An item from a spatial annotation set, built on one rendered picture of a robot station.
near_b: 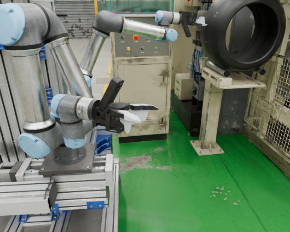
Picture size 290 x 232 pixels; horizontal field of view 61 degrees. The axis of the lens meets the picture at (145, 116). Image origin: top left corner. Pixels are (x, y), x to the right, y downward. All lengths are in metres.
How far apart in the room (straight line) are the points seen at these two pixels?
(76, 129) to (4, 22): 0.38
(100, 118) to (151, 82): 1.61
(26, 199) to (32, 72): 0.54
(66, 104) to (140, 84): 1.58
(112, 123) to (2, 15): 0.44
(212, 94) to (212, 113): 0.20
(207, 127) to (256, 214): 0.88
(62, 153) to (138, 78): 1.40
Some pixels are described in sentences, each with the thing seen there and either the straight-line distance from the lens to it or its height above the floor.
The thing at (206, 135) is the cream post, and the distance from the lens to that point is 2.48.
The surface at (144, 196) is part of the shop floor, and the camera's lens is 2.00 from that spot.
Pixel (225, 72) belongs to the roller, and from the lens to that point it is 1.86.
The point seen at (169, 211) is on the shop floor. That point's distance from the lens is 1.90.
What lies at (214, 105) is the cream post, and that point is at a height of 0.50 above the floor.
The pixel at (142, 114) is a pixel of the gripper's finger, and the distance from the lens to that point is 0.82.
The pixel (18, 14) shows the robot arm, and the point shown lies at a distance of 0.86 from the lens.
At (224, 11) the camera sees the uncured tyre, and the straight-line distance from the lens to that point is 1.80.
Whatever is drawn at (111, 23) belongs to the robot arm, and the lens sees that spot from 1.50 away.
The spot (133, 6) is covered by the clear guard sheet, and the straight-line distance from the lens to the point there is 2.28.
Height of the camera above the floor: 1.37
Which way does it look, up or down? 25 degrees down
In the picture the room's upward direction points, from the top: straight up
